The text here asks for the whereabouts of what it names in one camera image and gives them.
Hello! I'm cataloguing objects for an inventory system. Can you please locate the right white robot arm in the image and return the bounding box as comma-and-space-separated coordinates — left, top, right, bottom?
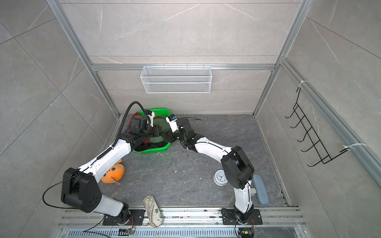
166, 115, 255, 224

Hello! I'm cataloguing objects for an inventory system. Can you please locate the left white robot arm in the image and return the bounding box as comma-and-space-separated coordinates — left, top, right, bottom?
61, 110, 161, 225

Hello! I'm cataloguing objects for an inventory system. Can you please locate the red polka dot skirt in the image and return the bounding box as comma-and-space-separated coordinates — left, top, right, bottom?
128, 112, 143, 134

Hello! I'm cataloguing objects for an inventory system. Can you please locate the green plastic basket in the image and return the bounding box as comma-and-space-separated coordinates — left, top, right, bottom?
126, 108, 171, 154

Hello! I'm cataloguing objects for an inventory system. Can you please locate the white round clock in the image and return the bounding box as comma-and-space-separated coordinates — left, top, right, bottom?
213, 169, 228, 186

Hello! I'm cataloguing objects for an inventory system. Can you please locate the orange plush toy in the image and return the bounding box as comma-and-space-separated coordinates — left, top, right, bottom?
101, 159, 125, 185

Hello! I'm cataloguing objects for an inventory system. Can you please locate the patterned beige shoe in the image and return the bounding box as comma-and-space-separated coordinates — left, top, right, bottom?
143, 195, 164, 228

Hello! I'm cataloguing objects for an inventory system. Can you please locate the blue grey insole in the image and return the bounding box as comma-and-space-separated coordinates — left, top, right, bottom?
252, 174, 269, 205

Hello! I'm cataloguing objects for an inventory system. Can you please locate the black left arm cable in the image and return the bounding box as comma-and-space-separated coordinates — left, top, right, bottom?
111, 101, 148, 148

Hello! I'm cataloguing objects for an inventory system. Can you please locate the white wire mesh basket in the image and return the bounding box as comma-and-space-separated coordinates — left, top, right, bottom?
140, 65, 212, 94

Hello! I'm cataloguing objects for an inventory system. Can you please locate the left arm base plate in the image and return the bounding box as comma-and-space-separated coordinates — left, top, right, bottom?
102, 209, 145, 226

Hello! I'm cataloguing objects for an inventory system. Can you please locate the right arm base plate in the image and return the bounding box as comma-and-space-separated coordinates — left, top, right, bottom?
220, 207, 263, 225

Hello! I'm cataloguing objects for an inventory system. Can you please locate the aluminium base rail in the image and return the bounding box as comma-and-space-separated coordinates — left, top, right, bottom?
53, 207, 310, 238

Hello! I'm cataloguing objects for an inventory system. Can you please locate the black wall hook rack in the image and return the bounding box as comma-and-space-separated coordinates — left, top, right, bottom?
285, 88, 350, 167

